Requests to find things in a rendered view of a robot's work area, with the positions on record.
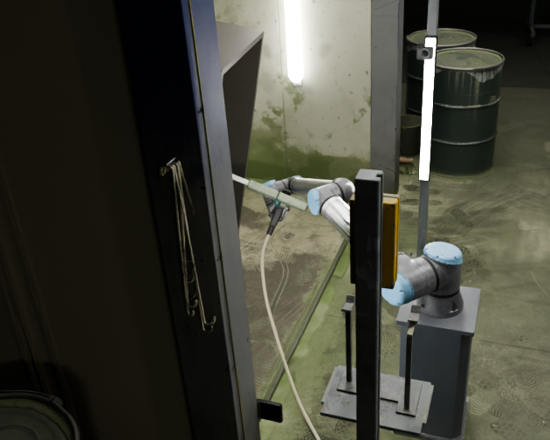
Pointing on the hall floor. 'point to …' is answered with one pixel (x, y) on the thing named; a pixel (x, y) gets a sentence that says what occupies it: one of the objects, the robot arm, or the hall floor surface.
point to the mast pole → (421, 180)
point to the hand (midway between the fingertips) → (281, 203)
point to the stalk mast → (368, 299)
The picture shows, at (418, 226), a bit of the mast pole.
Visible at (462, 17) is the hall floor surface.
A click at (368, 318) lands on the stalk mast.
